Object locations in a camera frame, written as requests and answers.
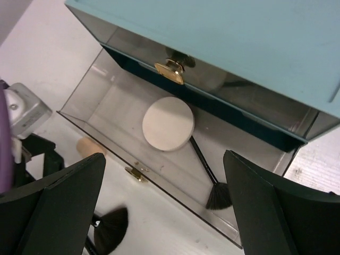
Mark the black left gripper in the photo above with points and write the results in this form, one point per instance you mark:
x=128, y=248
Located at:
x=40, y=152

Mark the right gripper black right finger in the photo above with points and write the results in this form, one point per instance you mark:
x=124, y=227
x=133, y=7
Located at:
x=278, y=216

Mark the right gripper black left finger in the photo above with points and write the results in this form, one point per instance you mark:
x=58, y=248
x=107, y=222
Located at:
x=52, y=215

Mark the beige makeup sponge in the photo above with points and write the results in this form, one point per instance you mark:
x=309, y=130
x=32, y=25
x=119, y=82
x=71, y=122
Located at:
x=86, y=146

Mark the black fan makeup brush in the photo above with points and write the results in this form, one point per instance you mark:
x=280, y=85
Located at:
x=108, y=231

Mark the clear acrylic drawer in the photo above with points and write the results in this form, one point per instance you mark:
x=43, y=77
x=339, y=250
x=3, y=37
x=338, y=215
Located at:
x=109, y=104
x=235, y=99

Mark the white round powder puff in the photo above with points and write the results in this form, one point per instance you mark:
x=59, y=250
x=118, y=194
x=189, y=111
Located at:
x=168, y=124

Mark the teal drawer organizer box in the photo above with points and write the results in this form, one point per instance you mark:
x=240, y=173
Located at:
x=288, y=47

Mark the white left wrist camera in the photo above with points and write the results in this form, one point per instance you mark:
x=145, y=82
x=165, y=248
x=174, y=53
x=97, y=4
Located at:
x=26, y=110

